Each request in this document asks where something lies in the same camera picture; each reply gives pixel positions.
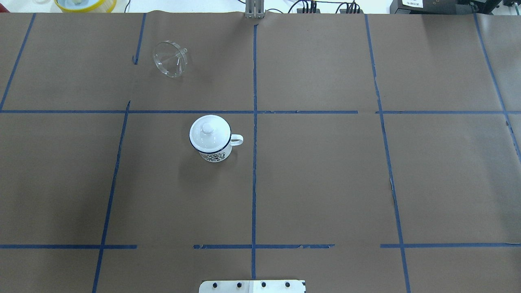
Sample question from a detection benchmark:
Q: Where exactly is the white enamel cup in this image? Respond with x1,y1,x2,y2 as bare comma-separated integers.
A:
188,115,244,163

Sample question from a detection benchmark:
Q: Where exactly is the clear plastic funnel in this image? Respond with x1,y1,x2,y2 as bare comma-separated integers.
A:
152,41,188,78

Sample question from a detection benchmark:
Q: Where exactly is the brown paper table cover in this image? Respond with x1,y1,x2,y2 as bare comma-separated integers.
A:
0,11,520,293

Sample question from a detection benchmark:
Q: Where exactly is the black box device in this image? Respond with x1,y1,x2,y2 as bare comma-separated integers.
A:
389,0,502,15

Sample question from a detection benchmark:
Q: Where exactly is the yellow rimmed bowl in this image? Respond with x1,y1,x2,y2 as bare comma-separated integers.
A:
54,0,117,13

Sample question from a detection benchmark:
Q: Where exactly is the aluminium frame post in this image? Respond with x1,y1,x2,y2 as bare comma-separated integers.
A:
244,0,265,19

